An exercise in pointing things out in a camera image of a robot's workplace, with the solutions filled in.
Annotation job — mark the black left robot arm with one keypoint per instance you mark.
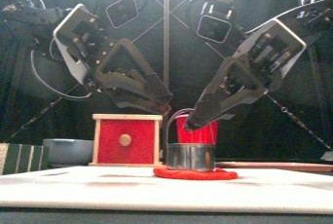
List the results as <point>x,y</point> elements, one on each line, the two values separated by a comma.
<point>26,15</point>

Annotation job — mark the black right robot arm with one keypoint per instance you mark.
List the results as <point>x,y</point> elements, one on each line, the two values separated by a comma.
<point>312,17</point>

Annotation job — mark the wooden drawer case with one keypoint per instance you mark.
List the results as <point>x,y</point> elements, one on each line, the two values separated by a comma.
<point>126,117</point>

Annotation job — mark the red drawer with round knob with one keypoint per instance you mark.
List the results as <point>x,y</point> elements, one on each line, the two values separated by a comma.
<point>111,143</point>

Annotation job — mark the round metal dough cutter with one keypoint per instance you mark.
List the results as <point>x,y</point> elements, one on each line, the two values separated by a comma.
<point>190,157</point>

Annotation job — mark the red dough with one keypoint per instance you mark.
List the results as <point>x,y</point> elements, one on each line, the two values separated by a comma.
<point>196,175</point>

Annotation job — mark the red plastic cup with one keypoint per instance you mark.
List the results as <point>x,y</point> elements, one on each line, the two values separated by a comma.
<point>204,135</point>

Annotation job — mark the diagonal metal brace rod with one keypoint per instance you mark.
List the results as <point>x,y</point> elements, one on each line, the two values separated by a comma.
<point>299,122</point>
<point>39,116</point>

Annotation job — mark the flat wooden board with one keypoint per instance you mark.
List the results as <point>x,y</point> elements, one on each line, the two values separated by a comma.
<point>277,166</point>

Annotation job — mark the small white object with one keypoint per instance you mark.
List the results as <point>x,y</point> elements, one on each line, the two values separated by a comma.
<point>328,156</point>

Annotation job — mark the white cutting board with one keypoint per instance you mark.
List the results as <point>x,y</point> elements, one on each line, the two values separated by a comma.
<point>166,190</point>

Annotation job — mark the green white striped box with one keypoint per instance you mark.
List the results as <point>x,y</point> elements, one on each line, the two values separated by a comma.
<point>22,159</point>

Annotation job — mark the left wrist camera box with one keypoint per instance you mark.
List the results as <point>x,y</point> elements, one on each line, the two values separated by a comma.
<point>122,9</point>

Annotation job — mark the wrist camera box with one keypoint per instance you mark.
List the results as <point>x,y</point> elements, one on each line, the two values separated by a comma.
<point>214,28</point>
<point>122,9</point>

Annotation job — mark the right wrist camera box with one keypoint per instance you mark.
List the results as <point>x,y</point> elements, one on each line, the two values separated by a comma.
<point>214,28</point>

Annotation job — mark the vertical metal frame pole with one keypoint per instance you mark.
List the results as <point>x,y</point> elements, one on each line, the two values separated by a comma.
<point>166,23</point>

